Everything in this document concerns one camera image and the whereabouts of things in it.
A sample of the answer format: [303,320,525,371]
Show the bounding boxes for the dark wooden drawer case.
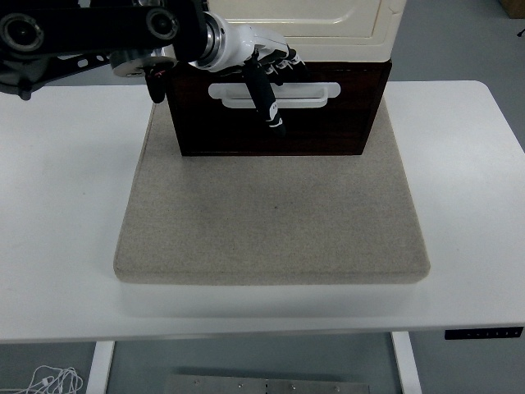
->
[162,57,394,158]

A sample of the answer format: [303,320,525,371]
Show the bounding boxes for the white drawer handle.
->
[208,81,342,110]

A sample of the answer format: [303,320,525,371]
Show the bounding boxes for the black table control panel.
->
[445,327,525,341]

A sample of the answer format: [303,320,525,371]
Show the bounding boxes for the cream cabinet door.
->
[208,0,385,40]

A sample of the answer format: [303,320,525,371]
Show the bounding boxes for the beige felt mat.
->
[112,81,431,286]

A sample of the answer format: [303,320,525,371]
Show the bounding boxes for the white cable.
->
[0,364,85,394]

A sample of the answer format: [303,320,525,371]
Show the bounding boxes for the dark wooden drawer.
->
[168,68,386,112]

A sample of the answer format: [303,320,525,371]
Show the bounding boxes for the cream plastic cabinet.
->
[207,0,407,63]

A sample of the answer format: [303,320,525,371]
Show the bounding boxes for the cardboard box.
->
[498,0,525,20]

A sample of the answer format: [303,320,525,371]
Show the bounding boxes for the white table leg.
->
[390,331,423,394]
[85,340,116,394]

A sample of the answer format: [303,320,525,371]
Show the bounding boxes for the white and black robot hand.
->
[189,11,311,139]

